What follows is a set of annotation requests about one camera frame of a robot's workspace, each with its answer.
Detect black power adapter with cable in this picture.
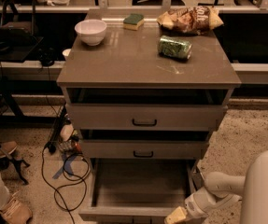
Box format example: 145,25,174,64
191,172,205,190

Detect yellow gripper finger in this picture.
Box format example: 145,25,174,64
164,206,188,224

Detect drawer with black handle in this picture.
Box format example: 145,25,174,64
63,88,228,131
80,130,209,160

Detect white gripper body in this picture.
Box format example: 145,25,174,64
185,187,242,219

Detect white bowl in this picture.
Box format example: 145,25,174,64
75,20,106,46

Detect green soda can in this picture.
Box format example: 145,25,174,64
158,35,192,60

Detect top drawer with black handle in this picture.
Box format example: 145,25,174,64
63,88,228,131

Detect brown chip bag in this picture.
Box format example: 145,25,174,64
157,6,224,35

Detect green yellow sponge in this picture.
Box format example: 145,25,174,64
123,13,144,31

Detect grey drawer cabinet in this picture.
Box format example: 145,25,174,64
56,8,242,173

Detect brown shoe lower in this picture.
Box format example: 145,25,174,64
0,195,33,224

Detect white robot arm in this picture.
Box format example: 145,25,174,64
164,150,268,224

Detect middle drawer with black handle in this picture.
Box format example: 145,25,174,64
80,130,209,160

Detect blue tape cross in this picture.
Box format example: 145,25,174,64
52,153,77,179

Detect black bag on shelf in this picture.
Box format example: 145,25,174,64
0,0,37,47

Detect white paper cup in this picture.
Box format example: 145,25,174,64
63,49,71,60

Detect black tripod stick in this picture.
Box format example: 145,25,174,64
0,144,30,185

